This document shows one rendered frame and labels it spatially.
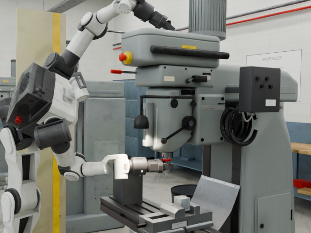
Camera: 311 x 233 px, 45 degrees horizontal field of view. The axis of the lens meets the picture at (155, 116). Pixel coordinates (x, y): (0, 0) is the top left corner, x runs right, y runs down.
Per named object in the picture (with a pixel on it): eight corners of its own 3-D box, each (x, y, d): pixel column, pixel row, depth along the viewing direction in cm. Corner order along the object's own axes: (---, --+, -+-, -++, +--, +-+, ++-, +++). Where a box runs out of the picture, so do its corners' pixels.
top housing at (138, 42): (143, 62, 166) (144, 25, 165) (116, 65, 188) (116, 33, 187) (223, 68, 192) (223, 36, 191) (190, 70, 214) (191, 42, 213)
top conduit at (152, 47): (153, 52, 165) (153, 44, 164) (148, 53, 168) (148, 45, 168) (229, 59, 189) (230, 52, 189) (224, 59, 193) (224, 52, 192)
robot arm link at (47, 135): (47, 157, 176) (39, 141, 165) (44, 143, 181) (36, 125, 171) (71, 150, 178) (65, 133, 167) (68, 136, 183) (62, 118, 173)
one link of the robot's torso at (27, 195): (-1, 214, 203) (-5, 128, 203) (27, 207, 218) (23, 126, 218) (17, 217, 195) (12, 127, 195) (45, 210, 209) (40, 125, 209)
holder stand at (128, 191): (122, 205, 215) (122, 170, 214) (112, 195, 236) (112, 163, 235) (142, 203, 220) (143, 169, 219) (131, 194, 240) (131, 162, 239)
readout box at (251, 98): (252, 113, 169) (253, 65, 168) (237, 112, 177) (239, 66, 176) (282, 112, 180) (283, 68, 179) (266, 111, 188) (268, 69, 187)
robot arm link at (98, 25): (124, 10, 195) (101, 24, 208) (109, -2, 189) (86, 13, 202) (120, 26, 190) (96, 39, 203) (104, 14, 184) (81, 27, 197)
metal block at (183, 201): (181, 211, 177) (181, 199, 177) (173, 208, 182) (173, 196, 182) (189, 210, 180) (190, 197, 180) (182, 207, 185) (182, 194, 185)
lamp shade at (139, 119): (130, 128, 175) (130, 114, 174) (140, 127, 180) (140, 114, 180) (142, 129, 170) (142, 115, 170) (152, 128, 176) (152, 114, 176)
